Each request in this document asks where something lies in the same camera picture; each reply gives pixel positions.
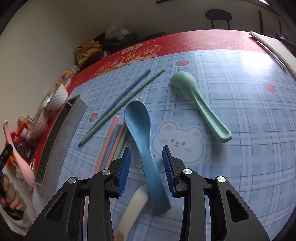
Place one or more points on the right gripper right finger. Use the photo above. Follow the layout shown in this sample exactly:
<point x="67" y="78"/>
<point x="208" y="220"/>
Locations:
<point x="231" y="217"/>

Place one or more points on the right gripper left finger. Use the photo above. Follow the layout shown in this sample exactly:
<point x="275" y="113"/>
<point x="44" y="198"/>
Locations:
<point x="62" y="217"/>

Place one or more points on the pink plastic spoon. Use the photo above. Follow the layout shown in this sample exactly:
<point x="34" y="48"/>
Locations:
<point x="23" y="165"/>

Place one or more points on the blue chopstick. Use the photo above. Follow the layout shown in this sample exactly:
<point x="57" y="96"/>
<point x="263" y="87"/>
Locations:
<point x="140" y="78"/>
<point x="110" y="145"/>

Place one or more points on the cream plastic spoon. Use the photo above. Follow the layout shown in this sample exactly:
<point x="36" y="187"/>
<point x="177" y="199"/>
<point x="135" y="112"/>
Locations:
<point x="132" y="212"/>

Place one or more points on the pink chopstick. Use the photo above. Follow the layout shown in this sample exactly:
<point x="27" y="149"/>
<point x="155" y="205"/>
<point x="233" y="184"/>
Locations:
<point x="115" y="145"/>
<point x="106" y="144"/>

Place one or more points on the blue plastic spoon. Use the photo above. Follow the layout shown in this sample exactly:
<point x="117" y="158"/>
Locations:
<point x="138" y="122"/>

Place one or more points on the green plastic spoon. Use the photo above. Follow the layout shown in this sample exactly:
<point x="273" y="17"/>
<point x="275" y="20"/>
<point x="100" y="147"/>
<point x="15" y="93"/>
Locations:
<point x="187" y="84"/>

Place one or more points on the left hand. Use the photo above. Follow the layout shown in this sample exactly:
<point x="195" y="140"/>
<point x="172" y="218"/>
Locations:
<point x="12" y="197"/>

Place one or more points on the plastic wrapped bowl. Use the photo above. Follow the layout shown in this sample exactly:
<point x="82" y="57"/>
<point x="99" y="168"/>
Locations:
<point x="40" y="123"/>

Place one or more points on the steel utensil tray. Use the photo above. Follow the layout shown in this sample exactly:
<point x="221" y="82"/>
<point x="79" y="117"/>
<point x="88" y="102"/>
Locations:
<point x="56" y="146"/>

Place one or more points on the white textured bowl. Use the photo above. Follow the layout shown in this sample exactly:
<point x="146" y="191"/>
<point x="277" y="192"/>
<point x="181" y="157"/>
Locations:
<point x="57" y="99"/>

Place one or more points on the tissue pack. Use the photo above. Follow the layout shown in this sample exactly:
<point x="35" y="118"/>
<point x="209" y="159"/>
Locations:
<point x="69" y="73"/>

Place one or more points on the blue plaid table mat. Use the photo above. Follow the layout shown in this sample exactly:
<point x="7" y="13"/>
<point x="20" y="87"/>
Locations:
<point x="251" y="95"/>

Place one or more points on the yellow clothes pile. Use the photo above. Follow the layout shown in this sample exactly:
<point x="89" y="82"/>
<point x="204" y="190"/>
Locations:
<point x="86" y="51"/>

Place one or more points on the white plastic bag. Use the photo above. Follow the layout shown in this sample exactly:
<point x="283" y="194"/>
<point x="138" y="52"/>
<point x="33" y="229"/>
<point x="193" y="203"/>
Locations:
<point x="116" y="31"/>

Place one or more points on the cream folded cloth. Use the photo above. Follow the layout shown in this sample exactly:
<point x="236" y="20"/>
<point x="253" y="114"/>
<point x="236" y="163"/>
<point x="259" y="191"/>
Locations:
<point x="277" y="50"/>

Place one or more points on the red table cover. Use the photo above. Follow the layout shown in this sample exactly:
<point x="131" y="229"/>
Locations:
<point x="161" y="46"/>

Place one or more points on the black round stool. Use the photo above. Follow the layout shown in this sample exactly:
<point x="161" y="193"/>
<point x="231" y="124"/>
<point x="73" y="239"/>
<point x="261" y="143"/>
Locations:
<point x="218" y="14"/>

